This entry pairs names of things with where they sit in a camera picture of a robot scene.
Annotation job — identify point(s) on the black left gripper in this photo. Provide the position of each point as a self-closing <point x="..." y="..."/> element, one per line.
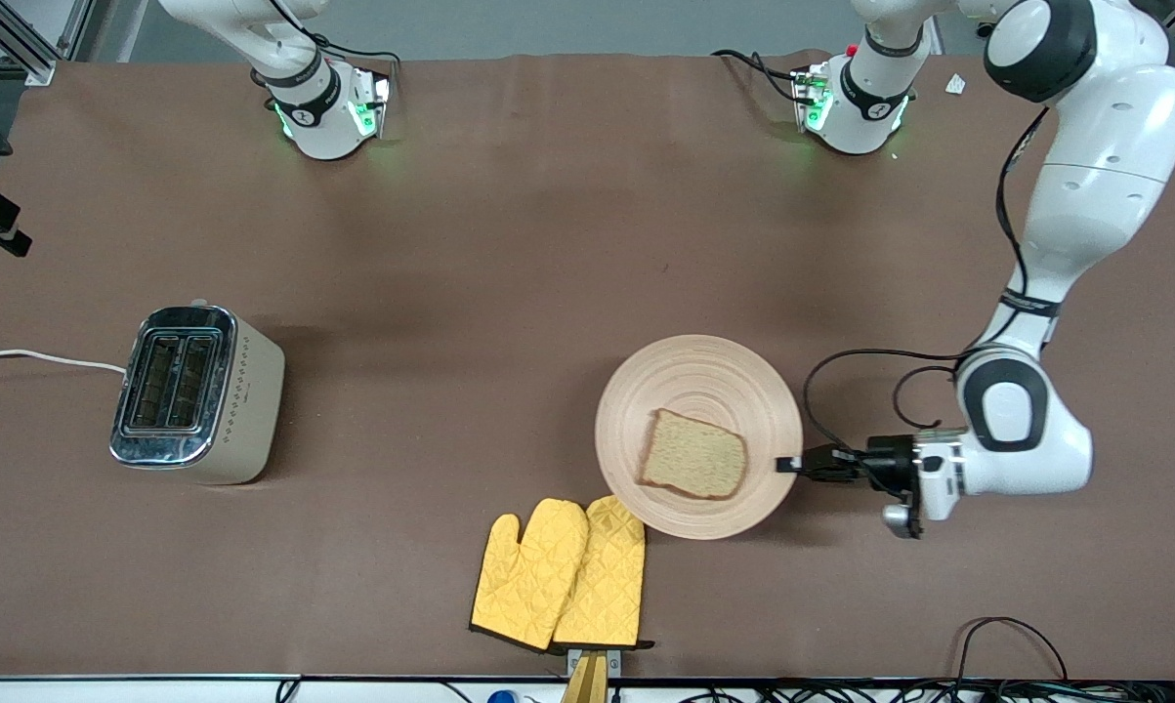
<point x="888" y="461"/>

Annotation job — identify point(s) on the slice of brown bread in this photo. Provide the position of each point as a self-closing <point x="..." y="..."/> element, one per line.
<point x="694" y="459"/>

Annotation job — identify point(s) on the round wooden plate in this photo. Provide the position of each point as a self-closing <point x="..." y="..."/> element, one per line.
<point x="704" y="381"/>

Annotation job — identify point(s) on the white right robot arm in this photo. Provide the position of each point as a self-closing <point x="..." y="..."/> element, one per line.
<point x="318" y="127"/>

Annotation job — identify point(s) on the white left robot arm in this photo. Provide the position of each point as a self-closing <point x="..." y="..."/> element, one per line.
<point x="1105" y="176"/>

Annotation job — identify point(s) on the chrome and cream toaster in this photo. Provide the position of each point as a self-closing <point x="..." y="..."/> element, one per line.
<point x="245" y="410"/>

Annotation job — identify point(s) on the yellow quilted oven mitt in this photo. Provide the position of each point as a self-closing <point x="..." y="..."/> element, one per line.
<point x="611" y="576"/>
<point x="528" y="576"/>

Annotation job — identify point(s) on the brown table cover sheet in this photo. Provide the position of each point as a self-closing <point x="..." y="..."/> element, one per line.
<point x="548" y="244"/>

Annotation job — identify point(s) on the white paper scrap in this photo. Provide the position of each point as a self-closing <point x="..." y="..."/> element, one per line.
<point x="955" y="85"/>

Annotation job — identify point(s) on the small blue object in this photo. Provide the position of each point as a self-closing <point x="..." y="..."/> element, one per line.
<point x="501" y="697"/>

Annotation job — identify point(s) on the small metal bracket plate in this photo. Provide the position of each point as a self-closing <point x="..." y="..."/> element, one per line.
<point x="614" y="662"/>

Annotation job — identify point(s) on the white table edge rail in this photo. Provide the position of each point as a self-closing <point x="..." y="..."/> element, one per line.
<point x="157" y="691"/>

